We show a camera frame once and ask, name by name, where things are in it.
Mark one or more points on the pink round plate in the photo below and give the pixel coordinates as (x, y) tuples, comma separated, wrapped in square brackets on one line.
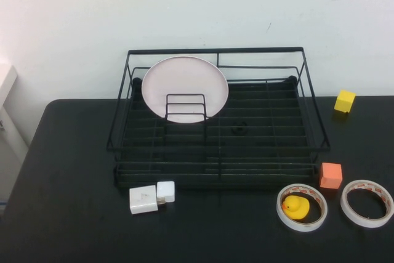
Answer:
[(184, 81)]

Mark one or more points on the black plastic drip tray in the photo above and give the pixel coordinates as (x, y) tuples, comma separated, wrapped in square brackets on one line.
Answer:
[(261, 112)]

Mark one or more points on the small white power adapter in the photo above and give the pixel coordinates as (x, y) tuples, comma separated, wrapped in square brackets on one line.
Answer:
[(165, 190)]

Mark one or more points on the large white power adapter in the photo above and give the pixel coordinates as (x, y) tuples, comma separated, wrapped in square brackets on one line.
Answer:
[(143, 199)]

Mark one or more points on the yellow rubber duck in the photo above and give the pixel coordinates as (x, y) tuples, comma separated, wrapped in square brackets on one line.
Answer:
[(297, 209)]

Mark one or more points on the orange cube block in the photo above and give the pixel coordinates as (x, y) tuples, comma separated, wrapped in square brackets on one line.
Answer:
[(331, 176)]

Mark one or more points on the yellow cube block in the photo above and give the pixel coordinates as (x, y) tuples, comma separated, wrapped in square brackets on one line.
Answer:
[(344, 101)]

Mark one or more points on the white double-sided tape roll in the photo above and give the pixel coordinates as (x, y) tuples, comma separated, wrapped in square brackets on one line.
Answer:
[(366, 223), (303, 227)]

